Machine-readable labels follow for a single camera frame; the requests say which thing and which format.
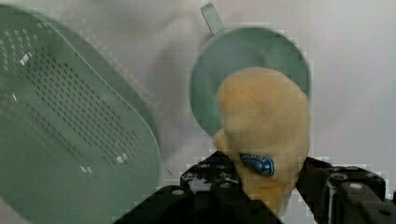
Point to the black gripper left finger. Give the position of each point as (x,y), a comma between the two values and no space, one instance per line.
(210,192)

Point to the green mug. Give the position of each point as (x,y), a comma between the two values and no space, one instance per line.
(230,50)

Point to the yellow plush banana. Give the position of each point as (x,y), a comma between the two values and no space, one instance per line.
(265,133)

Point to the green perforated colander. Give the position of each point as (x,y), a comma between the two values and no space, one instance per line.
(78,144)

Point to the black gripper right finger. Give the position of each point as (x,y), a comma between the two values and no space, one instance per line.
(344,194)

